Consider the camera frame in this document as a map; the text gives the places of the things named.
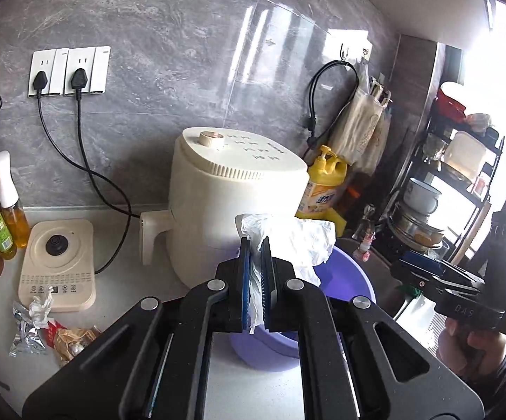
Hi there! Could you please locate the large plastic chopstick bag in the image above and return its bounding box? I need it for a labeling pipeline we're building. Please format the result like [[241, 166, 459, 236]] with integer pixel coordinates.
[[328, 74, 387, 162]]

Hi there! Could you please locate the brown and red wrapper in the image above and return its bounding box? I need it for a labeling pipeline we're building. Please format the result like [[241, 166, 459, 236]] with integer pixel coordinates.
[[47, 321, 102, 367]]

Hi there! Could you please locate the coiled black hanging cable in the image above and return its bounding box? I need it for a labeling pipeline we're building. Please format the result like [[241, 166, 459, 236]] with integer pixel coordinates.
[[302, 60, 359, 162]]

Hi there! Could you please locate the yellow detergent pump bottle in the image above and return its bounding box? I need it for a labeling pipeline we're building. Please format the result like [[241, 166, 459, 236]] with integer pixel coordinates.
[[297, 144, 349, 219]]

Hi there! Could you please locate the clear stemmed glass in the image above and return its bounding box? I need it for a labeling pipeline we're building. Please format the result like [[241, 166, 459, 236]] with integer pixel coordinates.
[[423, 133, 446, 167]]

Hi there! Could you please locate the purple plastic bucket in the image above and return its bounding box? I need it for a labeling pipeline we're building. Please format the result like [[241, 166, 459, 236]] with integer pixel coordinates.
[[229, 245, 376, 359]]

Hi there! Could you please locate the small plastic chopstick bag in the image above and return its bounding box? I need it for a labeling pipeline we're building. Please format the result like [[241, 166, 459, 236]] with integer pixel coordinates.
[[362, 109, 394, 176]]

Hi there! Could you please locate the black dish rack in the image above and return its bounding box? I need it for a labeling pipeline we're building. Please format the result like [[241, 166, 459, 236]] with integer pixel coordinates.
[[386, 81, 505, 263]]

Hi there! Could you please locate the white wall socket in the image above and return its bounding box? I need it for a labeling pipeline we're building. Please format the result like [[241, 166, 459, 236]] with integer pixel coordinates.
[[28, 48, 70, 98], [64, 46, 111, 96]]

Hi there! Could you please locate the person's right hand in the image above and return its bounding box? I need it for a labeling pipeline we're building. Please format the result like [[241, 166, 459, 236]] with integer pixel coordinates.
[[437, 315, 506, 376]]

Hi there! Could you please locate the yellow sponge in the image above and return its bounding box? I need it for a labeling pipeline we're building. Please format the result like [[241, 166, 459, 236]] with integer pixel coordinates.
[[294, 208, 347, 237]]

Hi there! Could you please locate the faucet with pink filter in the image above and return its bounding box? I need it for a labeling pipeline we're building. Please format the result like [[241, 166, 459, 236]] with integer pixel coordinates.
[[351, 203, 378, 263]]

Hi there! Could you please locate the steel steamer pot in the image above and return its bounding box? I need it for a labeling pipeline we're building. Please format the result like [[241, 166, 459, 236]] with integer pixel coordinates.
[[388, 210, 446, 246]]

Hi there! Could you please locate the stainless steel sink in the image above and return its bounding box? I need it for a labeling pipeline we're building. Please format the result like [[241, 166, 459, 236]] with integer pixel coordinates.
[[336, 236, 437, 324]]

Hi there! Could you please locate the cream air fryer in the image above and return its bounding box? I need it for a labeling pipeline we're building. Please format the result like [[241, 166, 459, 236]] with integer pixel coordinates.
[[140, 126, 310, 290]]

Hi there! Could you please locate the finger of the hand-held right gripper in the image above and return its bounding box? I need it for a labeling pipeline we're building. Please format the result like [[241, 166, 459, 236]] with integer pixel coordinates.
[[388, 249, 486, 302]]

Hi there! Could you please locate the cream electric kettle base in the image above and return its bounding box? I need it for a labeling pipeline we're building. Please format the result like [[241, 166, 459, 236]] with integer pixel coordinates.
[[18, 219, 97, 313]]

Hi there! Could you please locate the silver foil wrapper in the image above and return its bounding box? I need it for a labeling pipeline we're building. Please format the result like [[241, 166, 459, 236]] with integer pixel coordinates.
[[10, 295, 56, 357]]

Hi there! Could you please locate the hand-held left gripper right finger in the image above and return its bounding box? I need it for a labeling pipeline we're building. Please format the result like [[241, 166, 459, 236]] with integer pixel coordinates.
[[259, 236, 485, 420]]

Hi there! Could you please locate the white paper towel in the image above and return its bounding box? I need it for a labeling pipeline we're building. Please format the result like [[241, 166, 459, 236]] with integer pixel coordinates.
[[234, 213, 337, 335]]

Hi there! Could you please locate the black power plug cable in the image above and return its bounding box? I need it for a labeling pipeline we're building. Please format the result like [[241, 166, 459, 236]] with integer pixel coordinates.
[[70, 68, 144, 219], [32, 70, 132, 274]]

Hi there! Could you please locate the white enamel mug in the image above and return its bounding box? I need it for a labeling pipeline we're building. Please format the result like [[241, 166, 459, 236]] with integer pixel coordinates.
[[404, 178, 443, 215]]

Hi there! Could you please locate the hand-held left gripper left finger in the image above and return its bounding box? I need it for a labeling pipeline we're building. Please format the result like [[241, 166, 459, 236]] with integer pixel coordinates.
[[22, 237, 254, 420]]

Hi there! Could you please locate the white oil spray bottle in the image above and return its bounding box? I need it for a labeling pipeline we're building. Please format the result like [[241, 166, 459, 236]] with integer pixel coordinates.
[[0, 150, 28, 249]]

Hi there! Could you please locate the white plastic container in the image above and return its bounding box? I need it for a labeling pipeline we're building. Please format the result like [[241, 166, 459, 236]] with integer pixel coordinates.
[[443, 131, 487, 182]]

